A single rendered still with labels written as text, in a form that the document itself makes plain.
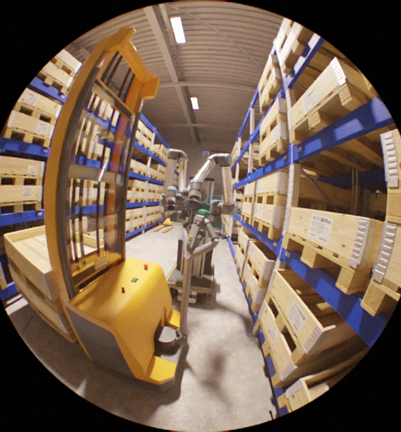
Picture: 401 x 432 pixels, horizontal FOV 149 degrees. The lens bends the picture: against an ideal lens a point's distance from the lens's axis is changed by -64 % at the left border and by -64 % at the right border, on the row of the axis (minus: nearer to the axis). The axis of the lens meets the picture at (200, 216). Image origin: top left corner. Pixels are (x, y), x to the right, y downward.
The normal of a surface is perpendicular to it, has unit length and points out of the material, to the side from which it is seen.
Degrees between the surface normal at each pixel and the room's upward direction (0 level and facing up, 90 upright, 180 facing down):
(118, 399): 0
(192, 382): 0
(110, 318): 14
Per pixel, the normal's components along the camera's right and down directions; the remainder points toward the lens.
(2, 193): 0.99, 0.12
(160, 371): 0.47, -0.87
